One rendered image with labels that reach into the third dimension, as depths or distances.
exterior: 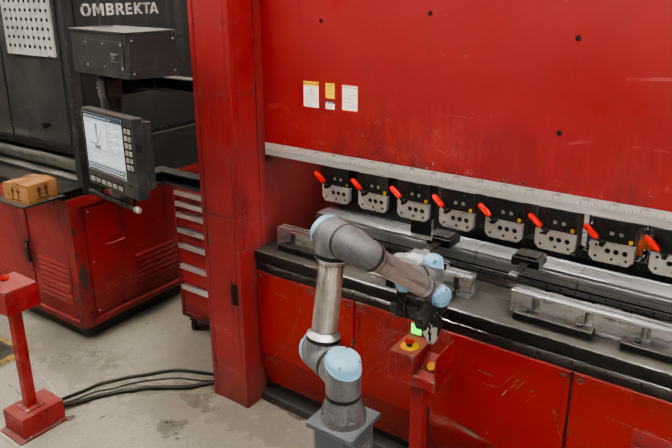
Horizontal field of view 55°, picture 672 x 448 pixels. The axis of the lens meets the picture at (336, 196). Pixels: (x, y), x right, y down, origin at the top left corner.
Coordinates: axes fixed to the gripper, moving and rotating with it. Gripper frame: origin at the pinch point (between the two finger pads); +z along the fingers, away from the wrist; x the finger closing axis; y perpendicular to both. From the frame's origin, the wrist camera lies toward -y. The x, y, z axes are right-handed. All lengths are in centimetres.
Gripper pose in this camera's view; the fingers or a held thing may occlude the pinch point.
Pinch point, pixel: (430, 342)
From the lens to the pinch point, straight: 252.7
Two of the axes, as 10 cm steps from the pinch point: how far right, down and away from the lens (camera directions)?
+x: -8.2, -1.7, 5.4
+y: 5.6, -3.4, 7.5
